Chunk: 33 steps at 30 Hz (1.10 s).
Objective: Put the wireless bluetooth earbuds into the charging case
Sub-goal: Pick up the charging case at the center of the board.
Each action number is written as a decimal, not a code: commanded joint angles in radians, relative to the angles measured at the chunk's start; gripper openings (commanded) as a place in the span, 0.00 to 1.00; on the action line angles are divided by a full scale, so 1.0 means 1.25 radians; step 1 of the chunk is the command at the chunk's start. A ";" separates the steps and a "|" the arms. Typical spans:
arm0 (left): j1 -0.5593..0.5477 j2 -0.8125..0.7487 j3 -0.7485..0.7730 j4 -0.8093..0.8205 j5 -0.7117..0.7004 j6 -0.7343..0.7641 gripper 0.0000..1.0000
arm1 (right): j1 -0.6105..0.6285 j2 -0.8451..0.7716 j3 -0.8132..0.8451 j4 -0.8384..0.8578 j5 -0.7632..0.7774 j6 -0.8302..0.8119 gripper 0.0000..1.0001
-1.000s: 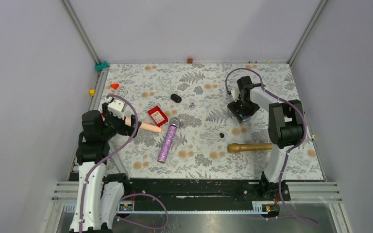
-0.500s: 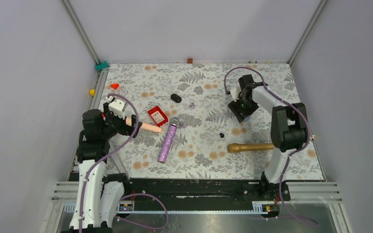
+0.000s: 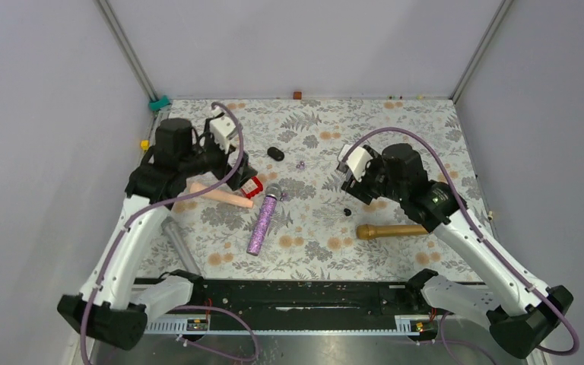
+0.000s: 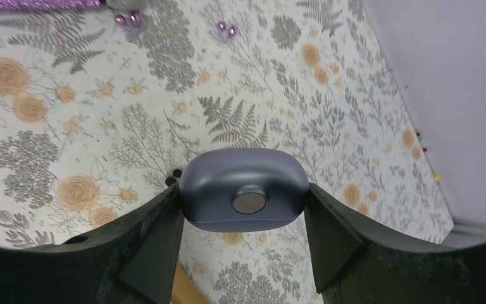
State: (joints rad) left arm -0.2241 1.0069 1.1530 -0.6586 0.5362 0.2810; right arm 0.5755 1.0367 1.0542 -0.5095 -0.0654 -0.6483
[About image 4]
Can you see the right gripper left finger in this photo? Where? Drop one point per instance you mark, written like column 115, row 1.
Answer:
column 130, row 260

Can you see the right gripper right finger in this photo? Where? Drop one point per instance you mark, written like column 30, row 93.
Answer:
column 356, row 259

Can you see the lavender earbud charging case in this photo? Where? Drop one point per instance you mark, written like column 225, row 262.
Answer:
column 243, row 190

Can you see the purple earbud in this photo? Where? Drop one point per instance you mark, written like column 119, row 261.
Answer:
column 226, row 33
column 131, row 24

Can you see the gold microphone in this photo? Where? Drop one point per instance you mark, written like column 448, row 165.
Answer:
column 184, row 290

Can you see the black earbud upper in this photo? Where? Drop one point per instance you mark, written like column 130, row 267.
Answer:
column 173, row 177

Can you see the floral table mat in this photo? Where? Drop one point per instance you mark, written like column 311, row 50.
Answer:
column 92, row 120

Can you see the purple glitter microphone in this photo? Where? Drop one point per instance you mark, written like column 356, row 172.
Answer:
column 59, row 5

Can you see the coloured beads at wall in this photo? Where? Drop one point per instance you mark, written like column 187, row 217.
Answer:
column 420, row 138

